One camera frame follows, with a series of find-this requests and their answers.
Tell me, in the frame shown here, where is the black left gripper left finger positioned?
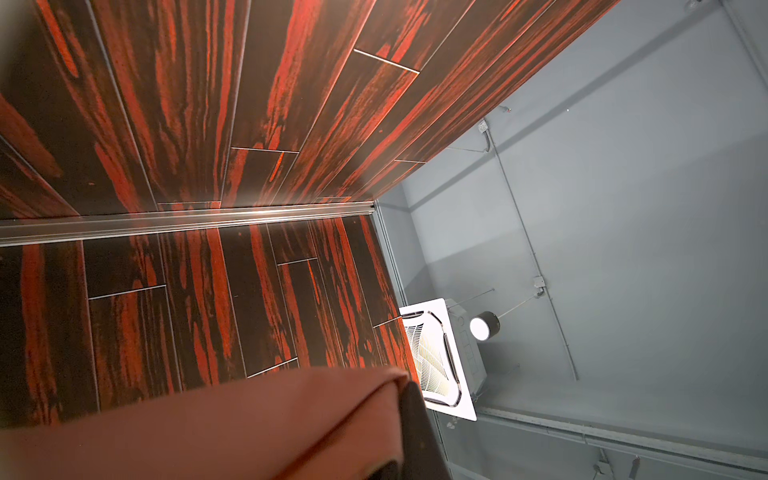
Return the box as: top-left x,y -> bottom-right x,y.
367,461 -> 401,480

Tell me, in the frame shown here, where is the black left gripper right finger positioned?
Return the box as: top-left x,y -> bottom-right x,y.
399,381 -> 451,480

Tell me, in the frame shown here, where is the pink zip-up jacket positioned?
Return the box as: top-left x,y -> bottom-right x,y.
1,367 -> 409,479

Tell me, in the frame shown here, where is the round white wall lamp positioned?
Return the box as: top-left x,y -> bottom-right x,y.
470,311 -> 501,342

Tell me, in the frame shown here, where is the grey wall conduit pipe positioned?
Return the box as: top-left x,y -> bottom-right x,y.
478,116 -> 580,382

